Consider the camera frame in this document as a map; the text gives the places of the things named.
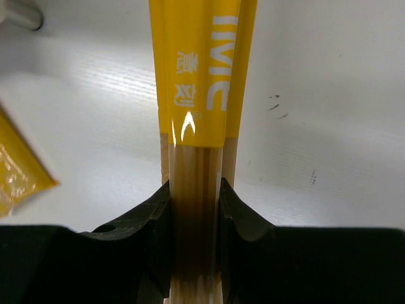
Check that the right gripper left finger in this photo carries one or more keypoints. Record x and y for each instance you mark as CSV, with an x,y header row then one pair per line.
x,y
125,260

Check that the yellow pasta bag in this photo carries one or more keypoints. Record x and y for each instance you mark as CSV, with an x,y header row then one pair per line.
x,y
23,175
201,55

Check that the white two-tier shelf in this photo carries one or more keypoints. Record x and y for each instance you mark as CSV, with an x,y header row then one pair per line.
x,y
22,15

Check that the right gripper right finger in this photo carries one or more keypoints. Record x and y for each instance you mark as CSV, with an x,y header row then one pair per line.
x,y
264,263

